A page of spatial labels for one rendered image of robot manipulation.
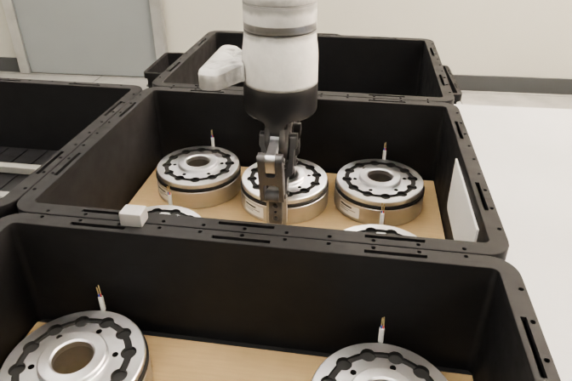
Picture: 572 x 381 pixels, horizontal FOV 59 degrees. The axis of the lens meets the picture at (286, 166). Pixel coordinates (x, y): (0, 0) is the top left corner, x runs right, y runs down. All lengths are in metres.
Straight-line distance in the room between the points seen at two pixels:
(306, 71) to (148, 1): 3.06
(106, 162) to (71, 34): 3.24
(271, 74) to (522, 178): 0.64
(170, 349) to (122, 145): 0.26
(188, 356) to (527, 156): 0.82
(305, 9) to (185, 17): 3.03
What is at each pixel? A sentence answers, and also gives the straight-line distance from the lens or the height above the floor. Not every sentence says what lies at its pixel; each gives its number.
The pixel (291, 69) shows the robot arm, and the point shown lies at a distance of 0.47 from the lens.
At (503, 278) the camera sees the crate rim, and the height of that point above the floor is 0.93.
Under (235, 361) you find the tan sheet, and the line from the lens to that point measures 0.44.
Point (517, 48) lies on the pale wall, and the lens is 3.51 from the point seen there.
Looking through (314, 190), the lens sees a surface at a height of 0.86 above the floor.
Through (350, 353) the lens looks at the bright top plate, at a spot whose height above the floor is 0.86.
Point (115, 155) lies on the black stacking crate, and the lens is 0.60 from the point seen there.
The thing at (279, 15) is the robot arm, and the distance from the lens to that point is 0.46.
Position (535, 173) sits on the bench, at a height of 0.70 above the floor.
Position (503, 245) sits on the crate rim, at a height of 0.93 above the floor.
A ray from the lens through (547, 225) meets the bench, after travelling 0.89.
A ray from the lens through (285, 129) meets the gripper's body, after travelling 0.50.
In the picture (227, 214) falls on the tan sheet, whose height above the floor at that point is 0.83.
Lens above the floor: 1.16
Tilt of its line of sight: 29 degrees down
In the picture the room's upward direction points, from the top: straight up
